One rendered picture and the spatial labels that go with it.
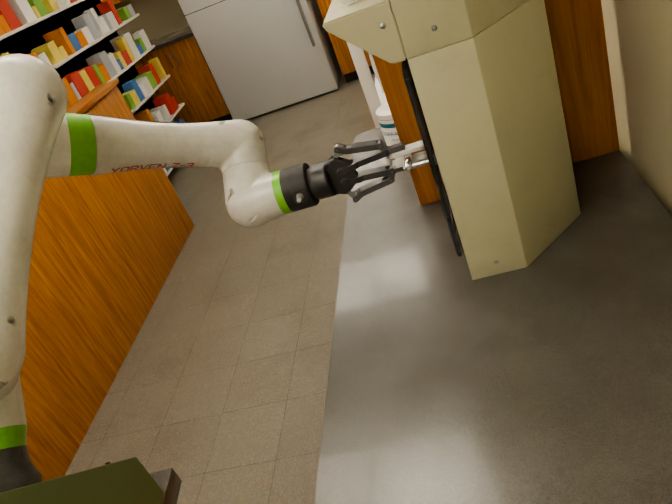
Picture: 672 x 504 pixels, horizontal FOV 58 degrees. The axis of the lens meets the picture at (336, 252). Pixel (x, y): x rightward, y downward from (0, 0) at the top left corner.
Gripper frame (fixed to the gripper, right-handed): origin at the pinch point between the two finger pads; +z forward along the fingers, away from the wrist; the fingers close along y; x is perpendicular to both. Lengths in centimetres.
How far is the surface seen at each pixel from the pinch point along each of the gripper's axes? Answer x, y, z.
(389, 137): 59, -18, -9
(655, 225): -7.4, -26.0, 41.9
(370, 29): -10.9, 27.6, 1.4
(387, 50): -10.9, 23.5, 3.0
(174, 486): -47, -28, -53
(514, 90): -5.8, 8.4, 21.7
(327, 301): 130, -120, -73
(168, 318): 152, -120, -172
